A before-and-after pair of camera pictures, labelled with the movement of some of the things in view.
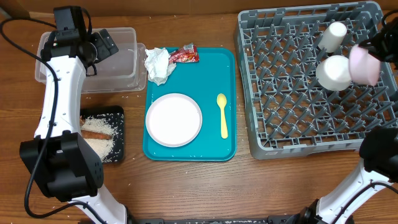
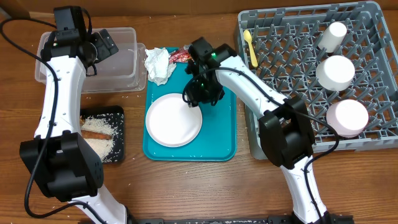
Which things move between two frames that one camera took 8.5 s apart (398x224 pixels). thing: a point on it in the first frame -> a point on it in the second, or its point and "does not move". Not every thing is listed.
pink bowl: x=365 y=69 -> x=347 y=117
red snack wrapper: x=187 y=53 does not move
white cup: x=333 y=37 does not move
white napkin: x=158 y=65 does not move
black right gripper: x=380 y=45 -> x=197 y=97
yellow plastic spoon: x=221 y=100 -> x=247 y=36
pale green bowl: x=333 y=73 does not move
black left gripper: x=112 y=48 does not move
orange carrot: x=91 y=134 does not move
